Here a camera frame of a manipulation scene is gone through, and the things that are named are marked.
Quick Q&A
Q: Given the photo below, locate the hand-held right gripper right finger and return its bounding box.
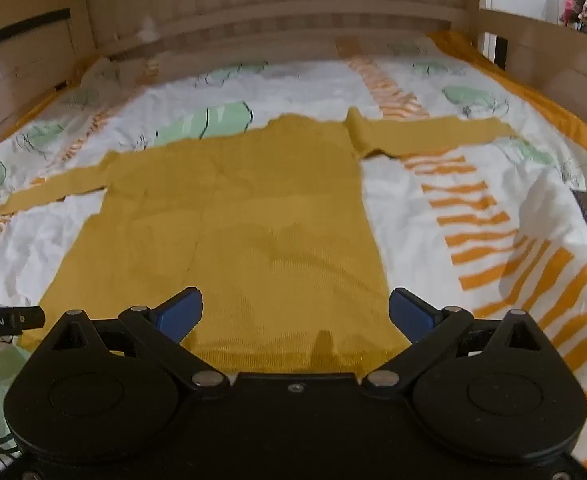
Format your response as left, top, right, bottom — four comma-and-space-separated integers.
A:
362, 287, 550, 393

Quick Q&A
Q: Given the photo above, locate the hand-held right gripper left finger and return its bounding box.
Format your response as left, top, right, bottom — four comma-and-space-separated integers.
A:
40, 287, 230, 393

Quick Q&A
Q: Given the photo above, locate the yellow knitted sweater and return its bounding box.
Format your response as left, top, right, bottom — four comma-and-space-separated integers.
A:
0, 107, 519, 376

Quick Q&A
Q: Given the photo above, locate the white printed duvet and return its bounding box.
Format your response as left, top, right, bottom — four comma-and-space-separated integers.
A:
0, 35, 587, 480

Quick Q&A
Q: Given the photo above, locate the orange bed sheet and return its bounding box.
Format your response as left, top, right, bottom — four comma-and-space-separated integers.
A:
426, 30, 587, 176

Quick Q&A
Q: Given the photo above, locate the wooden bed frame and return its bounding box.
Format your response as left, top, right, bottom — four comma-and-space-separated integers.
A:
0, 0, 587, 166

